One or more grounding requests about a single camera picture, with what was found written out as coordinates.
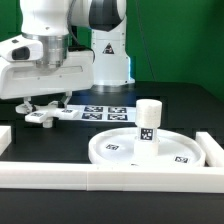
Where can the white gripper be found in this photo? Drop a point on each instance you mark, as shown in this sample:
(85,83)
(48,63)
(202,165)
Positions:
(32,66)

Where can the white cross-shaped table base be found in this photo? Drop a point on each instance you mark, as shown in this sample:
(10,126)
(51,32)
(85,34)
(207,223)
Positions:
(46,114)

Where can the white round table top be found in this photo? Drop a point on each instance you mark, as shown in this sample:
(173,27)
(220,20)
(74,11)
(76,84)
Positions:
(145,148)

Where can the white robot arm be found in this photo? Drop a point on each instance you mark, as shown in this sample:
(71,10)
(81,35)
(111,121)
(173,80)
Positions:
(95,25)

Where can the paper sheet with markers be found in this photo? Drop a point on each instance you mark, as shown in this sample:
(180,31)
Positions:
(103,113)

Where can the white left fence block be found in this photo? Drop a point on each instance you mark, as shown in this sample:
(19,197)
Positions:
(5,138)

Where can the white front fence bar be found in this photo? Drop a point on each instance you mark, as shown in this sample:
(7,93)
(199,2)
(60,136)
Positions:
(57,176)

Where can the white fence bar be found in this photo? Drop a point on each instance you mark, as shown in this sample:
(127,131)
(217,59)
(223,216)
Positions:
(57,176)
(214,152)

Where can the white right fence bar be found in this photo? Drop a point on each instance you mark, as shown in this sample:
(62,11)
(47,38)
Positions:
(214,152)

